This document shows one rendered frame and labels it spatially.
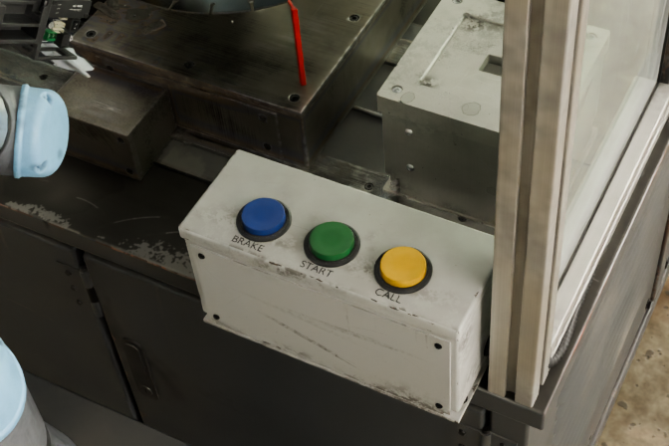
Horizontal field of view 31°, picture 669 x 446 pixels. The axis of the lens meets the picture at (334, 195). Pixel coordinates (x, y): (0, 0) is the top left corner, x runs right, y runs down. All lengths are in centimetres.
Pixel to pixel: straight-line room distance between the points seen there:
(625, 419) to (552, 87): 125
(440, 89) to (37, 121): 42
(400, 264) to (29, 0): 42
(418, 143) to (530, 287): 27
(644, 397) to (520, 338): 101
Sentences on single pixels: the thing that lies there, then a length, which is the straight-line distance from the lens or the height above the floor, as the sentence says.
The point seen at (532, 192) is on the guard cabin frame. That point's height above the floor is 104.
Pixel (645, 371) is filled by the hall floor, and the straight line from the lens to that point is 209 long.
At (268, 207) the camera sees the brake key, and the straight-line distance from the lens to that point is 109.
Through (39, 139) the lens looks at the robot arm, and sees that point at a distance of 99.
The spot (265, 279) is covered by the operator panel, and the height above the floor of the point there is 86.
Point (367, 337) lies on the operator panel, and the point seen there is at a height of 83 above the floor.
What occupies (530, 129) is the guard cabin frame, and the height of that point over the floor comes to 110.
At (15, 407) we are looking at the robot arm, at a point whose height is 93.
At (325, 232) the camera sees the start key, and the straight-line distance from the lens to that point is 106.
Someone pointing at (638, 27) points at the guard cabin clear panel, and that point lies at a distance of 116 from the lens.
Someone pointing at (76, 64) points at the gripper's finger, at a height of 93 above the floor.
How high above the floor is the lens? 172
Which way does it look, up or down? 48 degrees down
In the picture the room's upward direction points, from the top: 6 degrees counter-clockwise
